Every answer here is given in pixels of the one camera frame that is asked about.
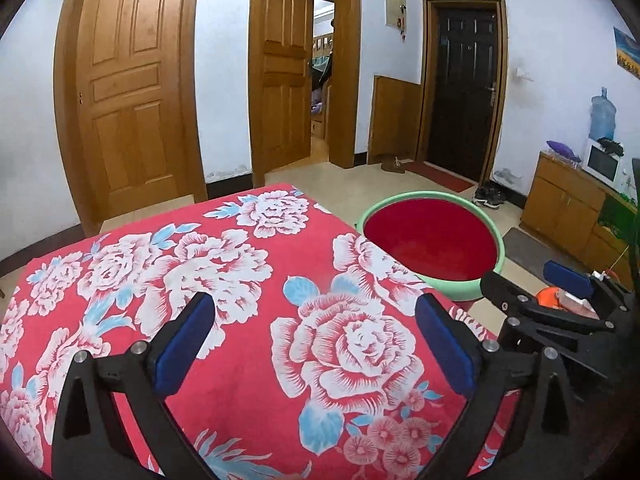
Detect orange plastic stool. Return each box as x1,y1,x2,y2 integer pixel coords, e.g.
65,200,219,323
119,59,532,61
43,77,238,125
536,286,601,317

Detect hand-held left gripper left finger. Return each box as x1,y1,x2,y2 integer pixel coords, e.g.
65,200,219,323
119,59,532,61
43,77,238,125
50,291,217,480

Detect white microwave oven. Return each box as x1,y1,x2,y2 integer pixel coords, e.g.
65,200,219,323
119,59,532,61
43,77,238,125
582,140,626,186

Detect grey floor mat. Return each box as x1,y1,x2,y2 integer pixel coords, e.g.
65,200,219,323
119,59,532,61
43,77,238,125
502,227,586,281

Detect blue and yellow wall poster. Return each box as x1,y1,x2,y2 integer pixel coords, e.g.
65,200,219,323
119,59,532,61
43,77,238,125
614,26,640,78

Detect purple fabric item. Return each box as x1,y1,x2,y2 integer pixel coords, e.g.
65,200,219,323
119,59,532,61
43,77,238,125
546,140,583,163

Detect red floral tablecloth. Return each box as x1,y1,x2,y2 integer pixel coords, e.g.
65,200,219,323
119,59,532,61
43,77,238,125
0,182,521,480

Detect open panelled wooden door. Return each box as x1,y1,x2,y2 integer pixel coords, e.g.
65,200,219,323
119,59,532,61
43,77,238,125
248,0,362,188

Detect red bin with green rim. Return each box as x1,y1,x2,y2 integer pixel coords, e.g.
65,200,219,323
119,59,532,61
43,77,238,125
356,191,507,303

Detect beige wall panel box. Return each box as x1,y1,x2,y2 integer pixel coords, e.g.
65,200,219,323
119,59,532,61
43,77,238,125
384,0,407,28

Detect black entrance door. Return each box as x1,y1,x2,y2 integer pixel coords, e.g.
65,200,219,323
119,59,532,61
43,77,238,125
416,0,508,183

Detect red doormat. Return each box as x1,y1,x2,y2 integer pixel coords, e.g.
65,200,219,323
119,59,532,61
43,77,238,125
402,161,475,193

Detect closed panelled wooden door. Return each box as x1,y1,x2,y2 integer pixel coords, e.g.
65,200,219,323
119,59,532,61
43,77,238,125
54,0,208,236

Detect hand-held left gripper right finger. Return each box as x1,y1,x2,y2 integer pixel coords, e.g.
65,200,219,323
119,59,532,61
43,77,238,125
415,292,576,480

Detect wooden sideboard cabinet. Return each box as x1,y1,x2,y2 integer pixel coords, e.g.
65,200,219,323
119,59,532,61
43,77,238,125
520,152,640,286

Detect blue water jug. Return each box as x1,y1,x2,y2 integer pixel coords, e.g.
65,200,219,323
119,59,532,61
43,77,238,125
590,86,616,142

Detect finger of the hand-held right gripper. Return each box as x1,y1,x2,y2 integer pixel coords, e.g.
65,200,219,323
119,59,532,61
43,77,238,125
479,272,618,335
544,260,633,307

